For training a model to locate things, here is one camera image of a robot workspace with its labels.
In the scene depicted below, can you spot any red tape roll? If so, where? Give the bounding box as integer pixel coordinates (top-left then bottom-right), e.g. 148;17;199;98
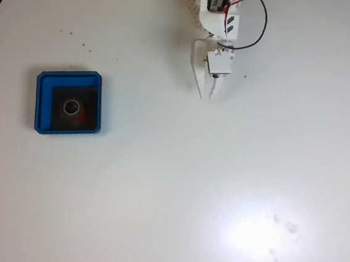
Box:
58;94;91;126

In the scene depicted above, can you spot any blue square box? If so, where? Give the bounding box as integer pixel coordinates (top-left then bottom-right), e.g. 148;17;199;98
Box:
31;65;107;141

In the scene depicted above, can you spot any black square pad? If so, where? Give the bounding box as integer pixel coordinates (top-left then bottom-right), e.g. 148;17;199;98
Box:
49;82;102;133

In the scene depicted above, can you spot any white square camera box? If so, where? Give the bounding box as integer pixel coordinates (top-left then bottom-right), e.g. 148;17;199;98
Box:
204;48;235;81

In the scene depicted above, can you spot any white perforated base plate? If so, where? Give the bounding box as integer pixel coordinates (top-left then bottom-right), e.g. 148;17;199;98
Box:
184;0;204;26

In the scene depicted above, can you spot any red white servo cable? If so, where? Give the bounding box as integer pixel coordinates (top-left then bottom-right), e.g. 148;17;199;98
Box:
218;0;256;57

